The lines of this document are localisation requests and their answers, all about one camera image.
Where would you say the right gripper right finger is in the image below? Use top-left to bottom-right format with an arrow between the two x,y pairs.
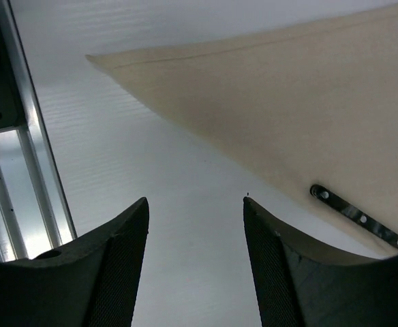
243,197 -> 398,326

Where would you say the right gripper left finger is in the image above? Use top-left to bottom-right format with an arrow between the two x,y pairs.
0,198 -> 149,326

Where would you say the silver fork black handle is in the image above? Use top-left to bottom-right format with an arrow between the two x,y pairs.
309,184 -> 398,250

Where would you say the beige cloth napkin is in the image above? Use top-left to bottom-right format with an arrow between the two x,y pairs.
85,0 -> 398,266

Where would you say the aluminium mounting rail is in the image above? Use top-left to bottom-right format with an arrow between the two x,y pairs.
0,1 -> 76,262

